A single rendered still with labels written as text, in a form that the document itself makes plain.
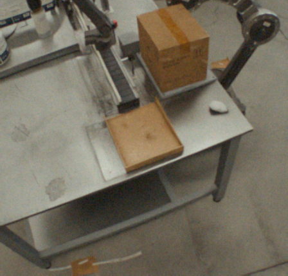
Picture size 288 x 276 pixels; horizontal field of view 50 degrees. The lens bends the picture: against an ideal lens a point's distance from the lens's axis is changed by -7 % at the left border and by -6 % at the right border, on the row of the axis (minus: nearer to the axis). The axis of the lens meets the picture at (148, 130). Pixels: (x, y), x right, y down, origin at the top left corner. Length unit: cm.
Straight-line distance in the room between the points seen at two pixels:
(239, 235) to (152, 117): 102
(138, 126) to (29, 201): 58
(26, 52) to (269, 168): 178
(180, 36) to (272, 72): 169
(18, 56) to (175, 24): 94
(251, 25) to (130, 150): 99
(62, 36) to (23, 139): 71
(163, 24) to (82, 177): 77
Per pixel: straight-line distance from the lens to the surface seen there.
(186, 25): 152
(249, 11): 188
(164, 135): 144
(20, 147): 158
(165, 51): 140
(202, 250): 208
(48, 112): 165
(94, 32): 154
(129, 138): 144
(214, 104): 151
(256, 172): 235
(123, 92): 155
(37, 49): 197
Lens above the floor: 201
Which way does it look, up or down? 54 degrees down
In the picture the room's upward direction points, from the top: 7 degrees counter-clockwise
